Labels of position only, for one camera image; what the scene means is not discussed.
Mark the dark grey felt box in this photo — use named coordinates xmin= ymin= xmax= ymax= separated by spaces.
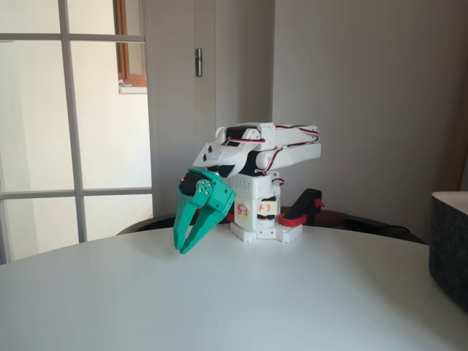
xmin=428 ymin=190 xmax=468 ymax=314

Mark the yellow sticker marked F5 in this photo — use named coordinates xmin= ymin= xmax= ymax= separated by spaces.
xmin=235 ymin=199 xmax=254 ymax=222

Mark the dark wooden chair back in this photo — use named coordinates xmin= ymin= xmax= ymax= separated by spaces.
xmin=303 ymin=208 xmax=429 ymax=245
xmin=116 ymin=212 xmax=235 ymax=235

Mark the yellow sticker marked F3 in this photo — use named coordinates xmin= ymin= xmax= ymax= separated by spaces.
xmin=255 ymin=197 xmax=277 ymax=220

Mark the white glazed door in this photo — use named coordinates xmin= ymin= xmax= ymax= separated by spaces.
xmin=0 ymin=0 xmax=153 ymax=265

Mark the brown wooden window frame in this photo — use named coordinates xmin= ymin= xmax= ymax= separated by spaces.
xmin=116 ymin=0 xmax=148 ymax=88

